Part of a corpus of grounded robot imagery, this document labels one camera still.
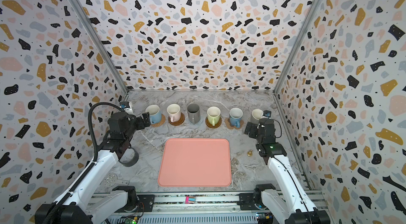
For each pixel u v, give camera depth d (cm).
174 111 103
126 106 68
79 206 40
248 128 76
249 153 89
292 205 42
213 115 95
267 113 71
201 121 103
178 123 103
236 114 99
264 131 59
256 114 98
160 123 102
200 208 73
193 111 95
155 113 95
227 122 103
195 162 85
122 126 60
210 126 101
